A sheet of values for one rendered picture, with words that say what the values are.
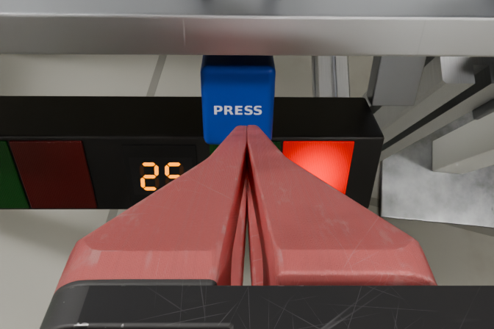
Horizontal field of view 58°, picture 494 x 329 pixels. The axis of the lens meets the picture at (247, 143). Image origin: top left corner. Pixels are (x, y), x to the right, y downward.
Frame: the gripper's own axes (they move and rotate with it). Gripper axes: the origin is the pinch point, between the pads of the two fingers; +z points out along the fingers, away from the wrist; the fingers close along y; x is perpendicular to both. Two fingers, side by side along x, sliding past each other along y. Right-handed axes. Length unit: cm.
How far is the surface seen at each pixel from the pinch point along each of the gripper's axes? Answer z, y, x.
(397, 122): 14.5, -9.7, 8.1
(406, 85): 7.6, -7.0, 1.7
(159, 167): 4.8, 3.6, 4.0
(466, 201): 52, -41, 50
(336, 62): 41.8, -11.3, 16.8
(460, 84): 9.7, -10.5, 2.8
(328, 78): 40.1, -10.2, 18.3
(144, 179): 4.8, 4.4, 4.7
